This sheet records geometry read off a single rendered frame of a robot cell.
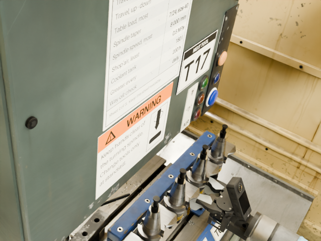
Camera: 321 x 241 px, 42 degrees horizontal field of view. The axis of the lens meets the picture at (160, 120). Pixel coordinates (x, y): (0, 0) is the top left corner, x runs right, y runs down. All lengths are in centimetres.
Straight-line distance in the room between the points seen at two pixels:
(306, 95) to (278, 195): 44
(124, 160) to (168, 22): 19
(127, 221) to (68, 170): 56
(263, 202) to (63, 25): 143
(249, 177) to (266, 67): 48
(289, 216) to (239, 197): 64
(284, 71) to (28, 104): 121
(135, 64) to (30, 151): 15
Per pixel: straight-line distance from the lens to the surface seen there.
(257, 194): 171
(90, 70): 40
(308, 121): 154
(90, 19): 37
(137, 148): 57
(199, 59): 62
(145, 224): 96
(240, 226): 115
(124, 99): 47
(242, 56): 152
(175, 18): 50
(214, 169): 116
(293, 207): 171
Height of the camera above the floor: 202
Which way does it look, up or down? 39 degrees down
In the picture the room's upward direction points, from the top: 9 degrees clockwise
